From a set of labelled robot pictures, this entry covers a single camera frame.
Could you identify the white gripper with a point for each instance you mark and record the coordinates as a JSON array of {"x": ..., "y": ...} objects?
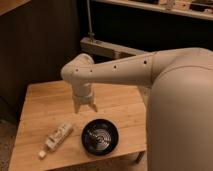
[{"x": 83, "y": 94}]

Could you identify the clear plastic bottle white cap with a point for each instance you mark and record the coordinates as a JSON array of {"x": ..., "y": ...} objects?
[{"x": 55, "y": 139}]

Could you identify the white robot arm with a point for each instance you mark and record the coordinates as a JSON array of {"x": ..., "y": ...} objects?
[{"x": 179, "y": 121}]

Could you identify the black ceramic bowl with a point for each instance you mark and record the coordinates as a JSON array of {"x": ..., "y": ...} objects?
[{"x": 100, "y": 137}]

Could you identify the wooden table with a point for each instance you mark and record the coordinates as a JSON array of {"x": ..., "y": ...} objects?
[{"x": 47, "y": 105}]

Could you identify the grey metal beam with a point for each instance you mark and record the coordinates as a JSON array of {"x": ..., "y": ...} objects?
[{"x": 105, "y": 49}]

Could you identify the metal vertical pole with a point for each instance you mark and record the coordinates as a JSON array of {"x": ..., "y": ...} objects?
[{"x": 90, "y": 33}]

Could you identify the upper wooden shelf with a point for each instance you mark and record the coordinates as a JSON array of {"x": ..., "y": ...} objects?
[{"x": 186, "y": 8}]

